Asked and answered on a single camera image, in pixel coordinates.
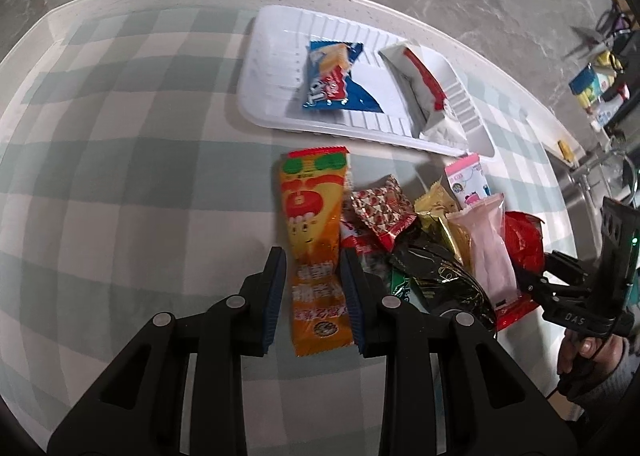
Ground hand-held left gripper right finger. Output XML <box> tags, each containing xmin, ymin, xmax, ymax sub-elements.
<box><xmin>340</xmin><ymin>250</ymin><xmax>557</xmax><ymax>456</ymax></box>

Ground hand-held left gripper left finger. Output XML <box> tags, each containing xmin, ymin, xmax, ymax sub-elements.
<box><xmin>47</xmin><ymin>246</ymin><xmax>288</xmax><ymax>456</ymax></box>

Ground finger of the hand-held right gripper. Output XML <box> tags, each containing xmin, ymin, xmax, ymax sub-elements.
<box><xmin>512</xmin><ymin>267</ymin><xmax>568</xmax><ymax>311</ymax></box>
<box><xmin>542</xmin><ymin>250</ymin><xmax>591</xmax><ymax>288</ymax></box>

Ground red foil snack packet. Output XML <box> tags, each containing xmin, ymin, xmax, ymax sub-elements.
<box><xmin>492</xmin><ymin>211</ymin><xmax>546</xmax><ymax>332</ymax></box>

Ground green snack packet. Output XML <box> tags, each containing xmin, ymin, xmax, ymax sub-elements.
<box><xmin>390</xmin><ymin>270</ymin><xmax>431</xmax><ymax>312</ymax></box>

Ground small red white snack packet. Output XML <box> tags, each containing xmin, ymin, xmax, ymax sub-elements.
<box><xmin>340</xmin><ymin>216</ymin><xmax>386</xmax><ymax>282</ymax></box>

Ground pale pink snack packet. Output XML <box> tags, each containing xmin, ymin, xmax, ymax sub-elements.
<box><xmin>446</xmin><ymin>193</ymin><xmax>520</xmax><ymax>309</ymax></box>

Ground long orange snack packet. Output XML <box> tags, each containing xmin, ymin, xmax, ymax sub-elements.
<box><xmin>278</xmin><ymin>146</ymin><xmax>351</xmax><ymax>357</ymax></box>

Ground black snack packet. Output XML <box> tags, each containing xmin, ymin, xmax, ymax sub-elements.
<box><xmin>389</xmin><ymin>231</ymin><xmax>498</xmax><ymax>332</ymax></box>

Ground red white patterned snack packet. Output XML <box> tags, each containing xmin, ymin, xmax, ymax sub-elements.
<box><xmin>350</xmin><ymin>175</ymin><xmax>417</xmax><ymax>252</ymax></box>

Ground gold snack packet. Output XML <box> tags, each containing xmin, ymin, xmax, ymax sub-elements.
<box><xmin>414</xmin><ymin>181</ymin><xmax>471</xmax><ymax>264</ymax></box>

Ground pink white cartoon snack packet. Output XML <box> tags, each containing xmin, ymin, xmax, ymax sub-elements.
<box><xmin>445</xmin><ymin>154</ymin><xmax>488</xmax><ymax>209</ymax></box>

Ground white plastic tray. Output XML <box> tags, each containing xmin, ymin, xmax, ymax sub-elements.
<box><xmin>237</xmin><ymin>5</ymin><xmax>496</xmax><ymax>159</ymax></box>

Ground white and red snack packet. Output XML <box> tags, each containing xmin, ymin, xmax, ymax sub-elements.
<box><xmin>378</xmin><ymin>41</ymin><xmax>468</xmax><ymax>144</ymax></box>

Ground blue snack packet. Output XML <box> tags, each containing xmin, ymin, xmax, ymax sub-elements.
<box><xmin>301</xmin><ymin>40</ymin><xmax>383</xmax><ymax>113</ymax></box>

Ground person's right forearm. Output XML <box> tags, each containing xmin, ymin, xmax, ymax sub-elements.
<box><xmin>582</xmin><ymin>336</ymin><xmax>635</xmax><ymax>417</ymax></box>

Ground person's right hand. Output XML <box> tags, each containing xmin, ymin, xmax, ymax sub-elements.
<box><xmin>556</xmin><ymin>333</ymin><xmax>610</xmax><ymax>389</ymax></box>

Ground metal faucet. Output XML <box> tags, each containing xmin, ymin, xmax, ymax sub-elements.
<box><xmin>575</xmin><ymin>143</ymin><xmax>638</xmax><ymax>207</ymax></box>

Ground white spray bottle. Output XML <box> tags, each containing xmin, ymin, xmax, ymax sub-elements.
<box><xmin>590</xmin><ymin>96</ymin><xmax>628</xmax><ymax>132</ymax></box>

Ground blue yellow sponge pack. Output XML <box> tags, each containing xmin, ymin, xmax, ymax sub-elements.
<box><xmin>568</xmin><ymin>64</ymin><xmax>616</xmax><ymax>112</ymax></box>

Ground yellow black tool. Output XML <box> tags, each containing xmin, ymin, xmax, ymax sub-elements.
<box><xmin>592</xmin><ymin>50</ymin><xmax>625</xmax><ymax>72</ymax></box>

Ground scissors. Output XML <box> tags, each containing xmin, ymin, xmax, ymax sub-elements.
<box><xmin>562</xmin><ymin>6</ymin><xmax>632</xmax><ymax>62</ymax></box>

